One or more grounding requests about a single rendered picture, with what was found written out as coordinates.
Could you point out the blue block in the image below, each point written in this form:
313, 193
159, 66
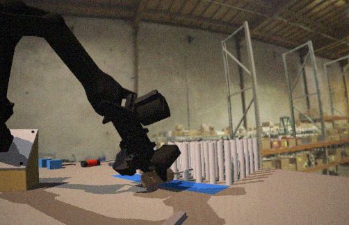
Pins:
43, 162
54, 164

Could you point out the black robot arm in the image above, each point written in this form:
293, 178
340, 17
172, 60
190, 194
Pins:
104, 93

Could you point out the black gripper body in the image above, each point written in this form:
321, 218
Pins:
162, 158

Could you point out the blue tape strip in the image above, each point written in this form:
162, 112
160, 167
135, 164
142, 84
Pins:
183, 185

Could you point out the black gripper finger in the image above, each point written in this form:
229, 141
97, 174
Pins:
161, 172
145, 165

